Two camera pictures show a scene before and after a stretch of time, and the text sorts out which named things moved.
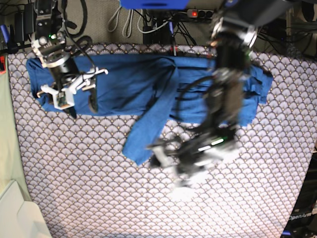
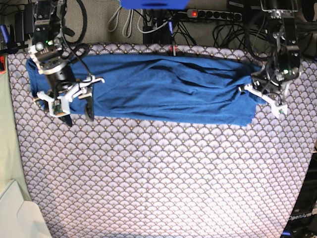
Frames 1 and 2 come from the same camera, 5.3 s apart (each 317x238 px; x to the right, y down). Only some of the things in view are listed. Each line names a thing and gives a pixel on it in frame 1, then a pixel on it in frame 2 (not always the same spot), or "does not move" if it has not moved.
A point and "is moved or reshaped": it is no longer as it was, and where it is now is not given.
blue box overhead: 154,4 does not move
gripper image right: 203,147 -> 270,79
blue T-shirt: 162,89 is moved or reshaped
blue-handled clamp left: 9,35 does not move
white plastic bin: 21,218 does not move
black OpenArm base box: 302,222 does not move
